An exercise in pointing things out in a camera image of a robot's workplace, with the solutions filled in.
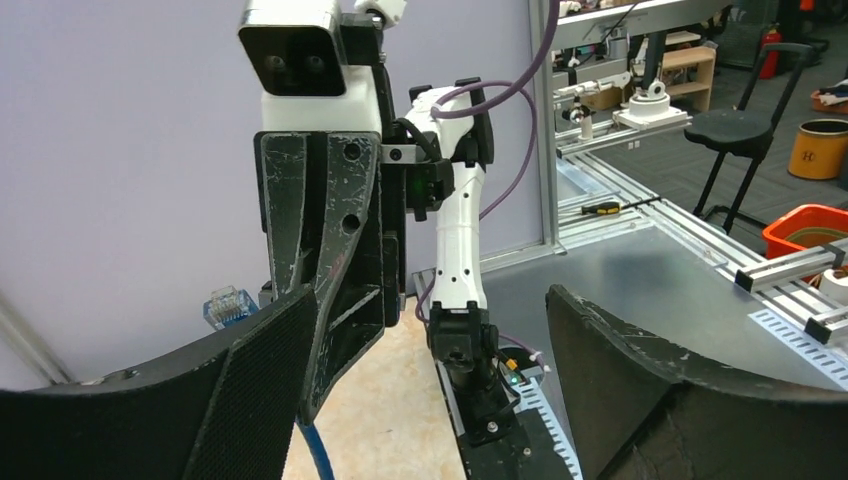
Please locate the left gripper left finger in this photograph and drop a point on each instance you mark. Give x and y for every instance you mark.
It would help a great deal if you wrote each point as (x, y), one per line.
(222, 407)

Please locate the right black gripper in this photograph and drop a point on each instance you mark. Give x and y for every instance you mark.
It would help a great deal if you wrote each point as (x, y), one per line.
(343, 169)

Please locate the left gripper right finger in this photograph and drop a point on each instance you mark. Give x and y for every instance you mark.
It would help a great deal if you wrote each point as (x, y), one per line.
(643, 407)

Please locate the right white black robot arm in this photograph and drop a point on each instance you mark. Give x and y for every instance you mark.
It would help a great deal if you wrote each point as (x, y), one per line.
(445, 141)

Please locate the red plastic crate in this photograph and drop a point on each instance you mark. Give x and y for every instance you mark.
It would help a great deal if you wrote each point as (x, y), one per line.
(804, 227)

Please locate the black stool chair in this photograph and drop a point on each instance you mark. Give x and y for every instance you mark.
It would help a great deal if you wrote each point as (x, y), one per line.
(744, 133)

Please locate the orange round bin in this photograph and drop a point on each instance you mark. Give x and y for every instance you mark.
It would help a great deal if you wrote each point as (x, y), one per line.
(819, 150)

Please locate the wooden shelf unit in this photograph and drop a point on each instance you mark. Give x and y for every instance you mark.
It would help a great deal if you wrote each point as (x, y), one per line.
(689, 73)

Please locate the white slotted cable duct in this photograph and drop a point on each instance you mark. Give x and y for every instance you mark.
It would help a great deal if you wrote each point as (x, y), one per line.
(532, 398)

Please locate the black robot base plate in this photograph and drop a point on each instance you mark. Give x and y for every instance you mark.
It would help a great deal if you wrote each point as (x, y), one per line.
(500, 431)

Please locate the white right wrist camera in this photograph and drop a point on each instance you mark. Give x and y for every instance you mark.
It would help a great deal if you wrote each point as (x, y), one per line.
(322, 69)

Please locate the yellow handled screwdriver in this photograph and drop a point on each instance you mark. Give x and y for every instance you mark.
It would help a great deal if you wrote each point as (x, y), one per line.
(607, 208)

